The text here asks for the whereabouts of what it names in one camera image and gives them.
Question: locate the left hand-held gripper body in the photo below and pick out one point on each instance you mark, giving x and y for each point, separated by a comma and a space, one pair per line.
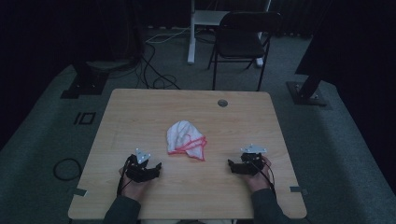
138, 169

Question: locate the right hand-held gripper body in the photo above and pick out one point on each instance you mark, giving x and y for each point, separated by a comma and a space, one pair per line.
253, 160

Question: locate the white cloth with red edging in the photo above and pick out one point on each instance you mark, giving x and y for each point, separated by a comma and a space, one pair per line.
184, 137

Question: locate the person's left hand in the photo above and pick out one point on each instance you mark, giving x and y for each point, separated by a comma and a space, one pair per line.
134, 189

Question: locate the person's right hand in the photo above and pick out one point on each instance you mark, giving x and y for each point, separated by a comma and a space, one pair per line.
259, 180

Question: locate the grey round table grommet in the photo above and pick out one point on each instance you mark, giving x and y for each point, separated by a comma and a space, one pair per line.
222, 103

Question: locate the grey tape piece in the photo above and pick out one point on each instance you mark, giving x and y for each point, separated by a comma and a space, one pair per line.
80, 192

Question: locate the black slanted stand with base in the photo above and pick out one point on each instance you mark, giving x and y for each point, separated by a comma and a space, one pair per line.
306, 91

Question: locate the black stand with square base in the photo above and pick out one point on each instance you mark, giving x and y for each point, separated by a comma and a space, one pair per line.
87, 85

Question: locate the black folding chair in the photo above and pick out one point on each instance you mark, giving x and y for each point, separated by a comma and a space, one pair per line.
239, 43

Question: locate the white desk frame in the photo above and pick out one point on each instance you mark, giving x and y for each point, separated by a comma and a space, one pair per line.
191, 37

